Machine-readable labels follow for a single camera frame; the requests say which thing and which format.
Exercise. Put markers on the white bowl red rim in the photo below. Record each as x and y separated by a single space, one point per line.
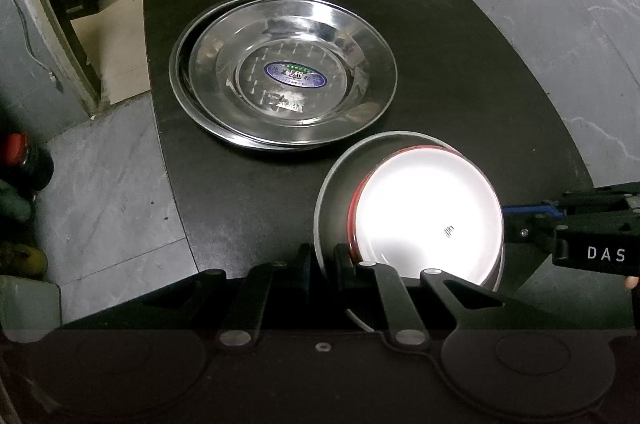
427 207
342 181

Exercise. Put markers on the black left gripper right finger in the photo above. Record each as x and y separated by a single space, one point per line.
378 301

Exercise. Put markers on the steel plate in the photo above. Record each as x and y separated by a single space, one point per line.
180 81
292 73

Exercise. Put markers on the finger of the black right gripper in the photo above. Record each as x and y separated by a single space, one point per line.
545 209
530 227

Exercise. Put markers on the red capped bottle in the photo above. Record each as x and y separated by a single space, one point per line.
24 165

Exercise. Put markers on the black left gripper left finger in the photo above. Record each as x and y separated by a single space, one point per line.
271 299

